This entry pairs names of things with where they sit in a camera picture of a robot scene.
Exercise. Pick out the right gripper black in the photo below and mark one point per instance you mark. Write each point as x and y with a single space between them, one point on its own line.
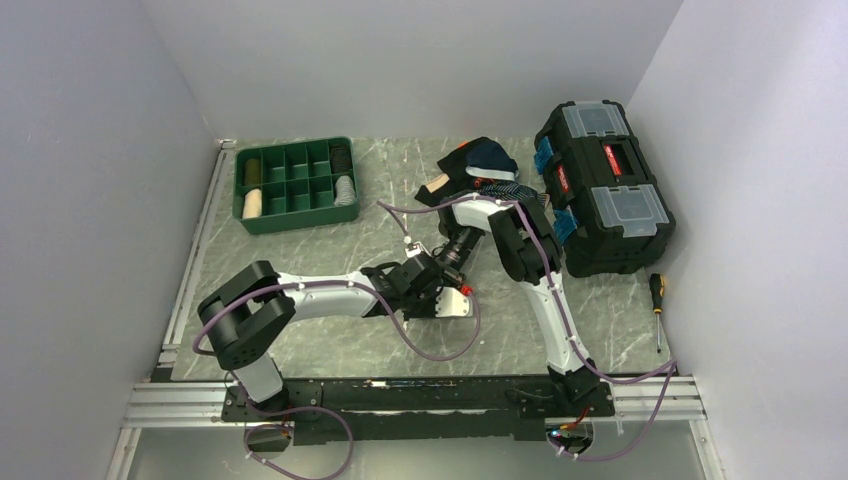
452 275

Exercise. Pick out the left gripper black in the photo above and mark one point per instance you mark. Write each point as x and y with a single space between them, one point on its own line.
431 311

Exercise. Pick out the green divided organizer tray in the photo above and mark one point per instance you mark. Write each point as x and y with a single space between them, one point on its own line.
297 186

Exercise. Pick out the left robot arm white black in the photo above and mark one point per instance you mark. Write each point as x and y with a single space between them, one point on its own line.
243 317

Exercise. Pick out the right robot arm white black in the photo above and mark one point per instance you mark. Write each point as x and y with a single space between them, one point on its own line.
530 254

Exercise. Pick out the black underwear tan patch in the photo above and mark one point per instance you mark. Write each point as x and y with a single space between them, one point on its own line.
453 179

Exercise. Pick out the dark navy underwear white band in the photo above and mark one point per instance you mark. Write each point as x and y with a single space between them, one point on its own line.
487 159

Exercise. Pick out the grey striped rolled underwear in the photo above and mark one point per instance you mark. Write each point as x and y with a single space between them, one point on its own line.
345 191

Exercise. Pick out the black rolled underwear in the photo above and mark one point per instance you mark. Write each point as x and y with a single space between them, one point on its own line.
341 159

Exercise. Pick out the cream rolled underwear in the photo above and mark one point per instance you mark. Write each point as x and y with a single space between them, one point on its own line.
252 205

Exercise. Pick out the olive rolled underwear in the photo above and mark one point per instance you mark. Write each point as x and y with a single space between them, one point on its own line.
252 172

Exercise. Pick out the black toolbox clear lids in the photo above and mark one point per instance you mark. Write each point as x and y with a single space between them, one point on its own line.
610 214

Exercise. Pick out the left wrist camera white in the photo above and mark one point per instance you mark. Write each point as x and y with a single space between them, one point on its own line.
452 303

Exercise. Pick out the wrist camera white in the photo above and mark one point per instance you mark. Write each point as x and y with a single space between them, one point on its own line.
452 303
413 249

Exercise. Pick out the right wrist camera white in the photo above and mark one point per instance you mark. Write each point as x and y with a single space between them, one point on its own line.
413 249

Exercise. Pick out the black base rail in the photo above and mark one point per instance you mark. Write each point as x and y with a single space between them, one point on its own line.
326 410

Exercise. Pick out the aluminium frame rail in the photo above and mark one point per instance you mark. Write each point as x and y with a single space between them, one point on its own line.
198 404

